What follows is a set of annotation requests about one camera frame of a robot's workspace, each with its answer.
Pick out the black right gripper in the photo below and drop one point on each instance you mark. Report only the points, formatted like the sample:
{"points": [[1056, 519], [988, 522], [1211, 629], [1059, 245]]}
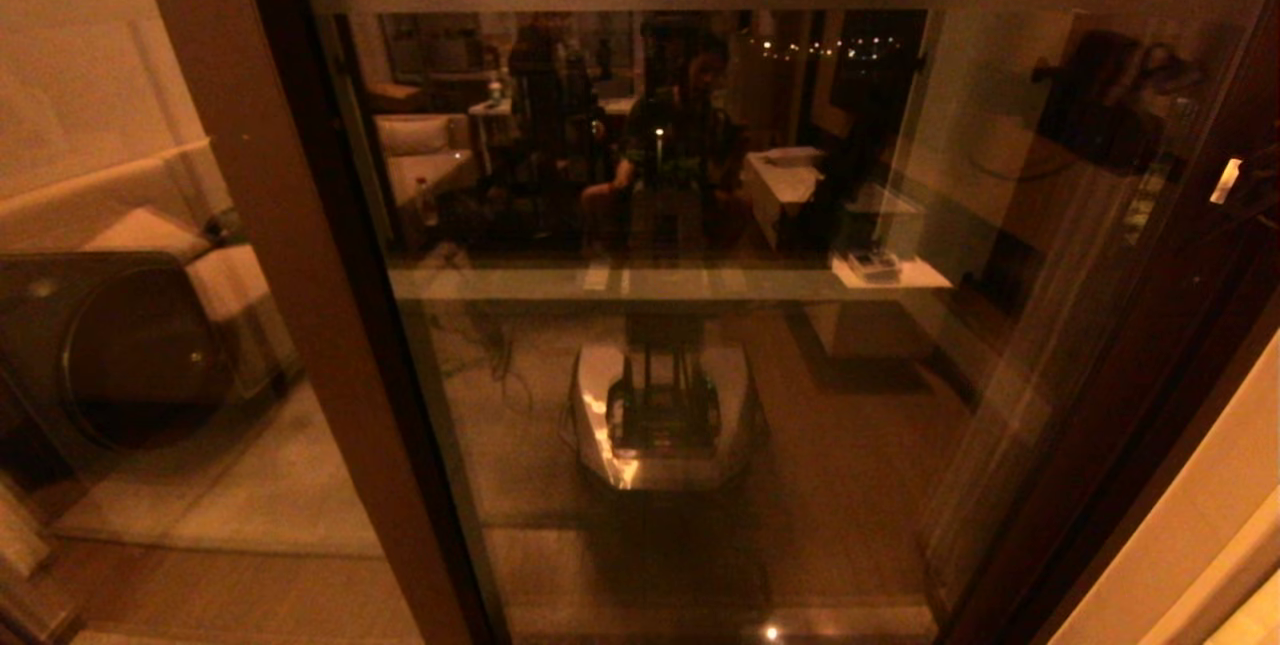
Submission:
{"points": [[1250, 183]]}

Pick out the dark brown door jamb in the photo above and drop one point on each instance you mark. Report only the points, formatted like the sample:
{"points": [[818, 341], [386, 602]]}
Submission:
{"points": [[1215, 375]]}

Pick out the small dark object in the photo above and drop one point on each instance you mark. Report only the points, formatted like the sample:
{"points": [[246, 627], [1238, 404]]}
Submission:
{"points": [[224, 225]]}

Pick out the grey sofa with light cushions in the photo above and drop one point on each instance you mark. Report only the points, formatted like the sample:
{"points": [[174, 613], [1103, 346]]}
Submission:
{"points": [[230, 275]]}

